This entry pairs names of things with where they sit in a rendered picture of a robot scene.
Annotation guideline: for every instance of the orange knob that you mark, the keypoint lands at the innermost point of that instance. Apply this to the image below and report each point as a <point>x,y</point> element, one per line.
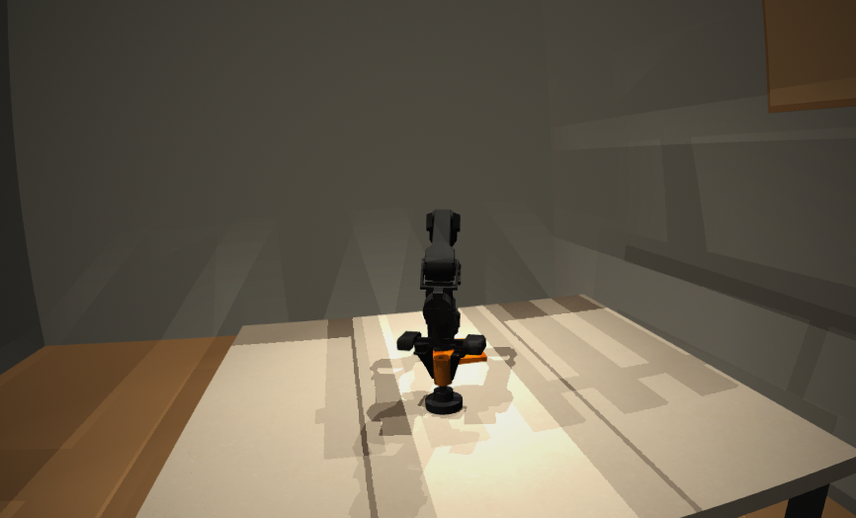
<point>442,370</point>

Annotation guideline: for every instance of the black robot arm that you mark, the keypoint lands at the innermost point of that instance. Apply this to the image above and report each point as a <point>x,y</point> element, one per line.
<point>441,267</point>

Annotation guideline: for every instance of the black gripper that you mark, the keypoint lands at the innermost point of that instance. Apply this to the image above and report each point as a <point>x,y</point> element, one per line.
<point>440,336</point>

